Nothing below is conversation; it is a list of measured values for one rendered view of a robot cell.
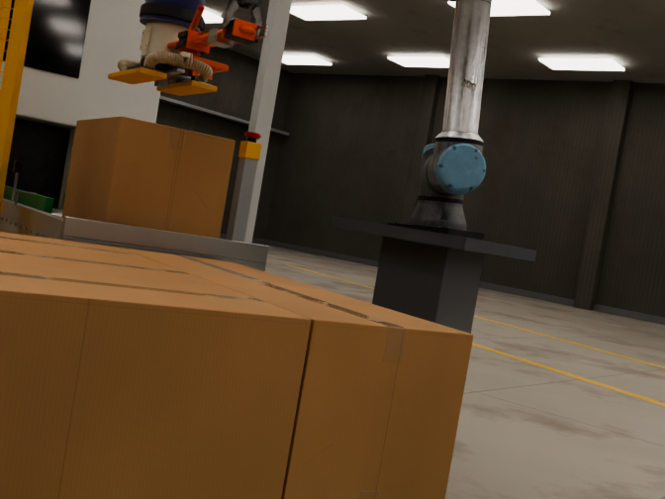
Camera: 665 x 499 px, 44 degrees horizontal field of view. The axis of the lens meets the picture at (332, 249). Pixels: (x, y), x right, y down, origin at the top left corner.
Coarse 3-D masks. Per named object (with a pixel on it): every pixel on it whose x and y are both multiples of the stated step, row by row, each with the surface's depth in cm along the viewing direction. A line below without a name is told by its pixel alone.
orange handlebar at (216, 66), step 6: (222, 30) 254; (240, 30) 245; (246, 30) 245; (252, 30) 245; (198, 36) 269; (204, 36) 265; (174, 42) 286; (192, 42) 274; (198, 42) 269; (204, 42) 267; (168, 48) 291; (174, 48) 289; (204, 60) 311; (210, 60) 313; (216, 66) 314; (222, 66) 316; (228, 66) 318; (216, 72) 326
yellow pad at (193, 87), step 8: (176, 80) 310; (192, 80) 289; (160, 88) 313; (168, 88) 307; (176, 88) 302; (184, 88) 299; (192, 88) 295; (200, 88) 292; (208, 88) 292; (216, 88) 294
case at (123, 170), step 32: (96, 128) 289; (128, 128) 265; (160, 128) 271; (96, 160) 283; (128, 160) 267; (160, 160) 272; (192, 160) 277; (224, 160) 283; (96, 192) 278; (128, 192) 268; (160, 192) 273; (192, 192) 279; (224, 192) 284; (128, 224) 269; (160, 224) 274; (192, 224) 280
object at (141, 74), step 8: (120, 72) 295; (128, 72) 287; (136, 72) 281; (144, 72) 279; (152, 72) 281; (160, 72) 282; (120, 80) 306; (128, 80) 303; (136, 80) 299; (144, 80) 295; (152, 80) 292
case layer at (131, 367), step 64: (0, 256) 169; (64, 256) 193; (128, 256) 223; (192, 256) 266; (0, 320) 125; (64, 320) 130; (128, 320) 135; (192, 320) 141; (256, 320) 147; (320, 320) 154; (384, 320) 172; (0, 384) 126; (64, 384) 131; (128, 384) 136; (192, 384) 142; (256, 384) 149; (320, 384) 156; (384, 384) 164; (448, 384) 172; (0, 448) 127; (64, 448) 132; (128, 448) 137; (192, 448) 143; (256, 448) 150; (320, 448) 157; (384, 448) 165; (448, 448) 174
